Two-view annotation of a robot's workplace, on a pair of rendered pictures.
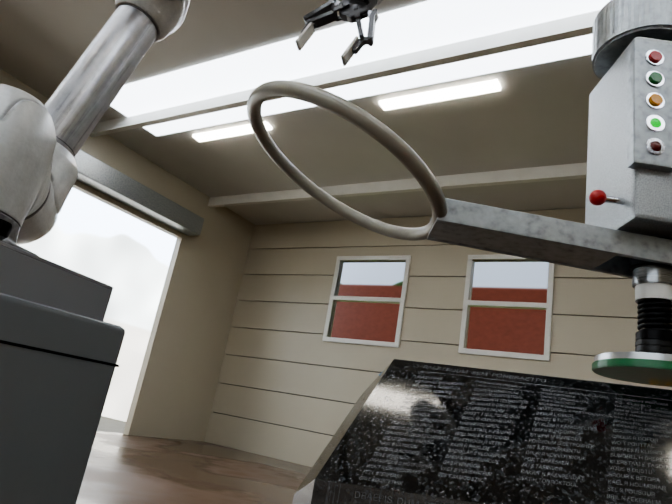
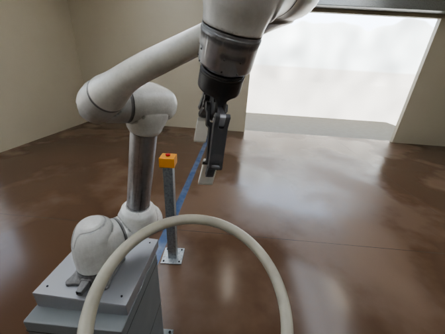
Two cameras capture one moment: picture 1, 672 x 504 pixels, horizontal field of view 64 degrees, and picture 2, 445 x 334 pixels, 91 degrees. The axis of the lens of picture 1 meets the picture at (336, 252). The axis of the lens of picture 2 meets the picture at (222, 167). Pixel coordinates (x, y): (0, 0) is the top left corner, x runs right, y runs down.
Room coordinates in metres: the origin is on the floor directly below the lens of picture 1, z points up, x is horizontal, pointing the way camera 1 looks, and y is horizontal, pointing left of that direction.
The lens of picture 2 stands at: (0.91, -0.30, 1.74)
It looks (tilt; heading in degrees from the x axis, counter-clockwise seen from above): 25 degrees down; 59
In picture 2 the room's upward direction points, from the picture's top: 4 degrees clockwise
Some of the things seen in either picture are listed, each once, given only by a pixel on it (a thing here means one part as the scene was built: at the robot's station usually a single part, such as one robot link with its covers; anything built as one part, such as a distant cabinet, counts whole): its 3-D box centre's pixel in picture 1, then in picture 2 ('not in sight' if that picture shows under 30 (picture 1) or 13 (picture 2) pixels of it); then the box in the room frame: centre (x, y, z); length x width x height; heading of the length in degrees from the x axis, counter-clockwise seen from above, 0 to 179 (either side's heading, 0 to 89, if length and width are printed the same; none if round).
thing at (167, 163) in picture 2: not in sight; (171, 211); (1.36, 1.30, 0.54); 0.20 x 0.20 x 1.09; 60
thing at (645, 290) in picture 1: (654, 293); not in sight; (1.01, -0.64, 1.06); 0.07 x 0.07 x 0.04
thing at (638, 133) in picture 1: (650, 104); not in sight; (0.90, -0.57, 1.41); 0.08 x 0.03 x 0.28; 87
